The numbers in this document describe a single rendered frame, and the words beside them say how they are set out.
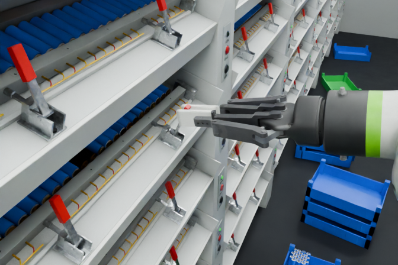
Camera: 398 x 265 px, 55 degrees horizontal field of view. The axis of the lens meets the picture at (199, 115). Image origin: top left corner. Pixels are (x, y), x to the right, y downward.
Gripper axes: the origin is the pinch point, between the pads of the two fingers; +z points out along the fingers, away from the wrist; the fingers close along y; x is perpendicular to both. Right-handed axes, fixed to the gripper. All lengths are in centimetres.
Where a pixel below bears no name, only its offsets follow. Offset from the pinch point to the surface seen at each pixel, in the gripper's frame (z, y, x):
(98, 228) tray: 6.4, -22.3, -6.0
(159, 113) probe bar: 9.8, 2.6, -1.3
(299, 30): 11, 131, -24
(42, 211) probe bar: 10.8, -25.9, -0.7
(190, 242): 15.0, 9.3, -42.3
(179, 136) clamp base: 5.4, 0.8, -5.0
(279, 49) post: 9, 86, -18
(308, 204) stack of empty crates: 1, 84, -90
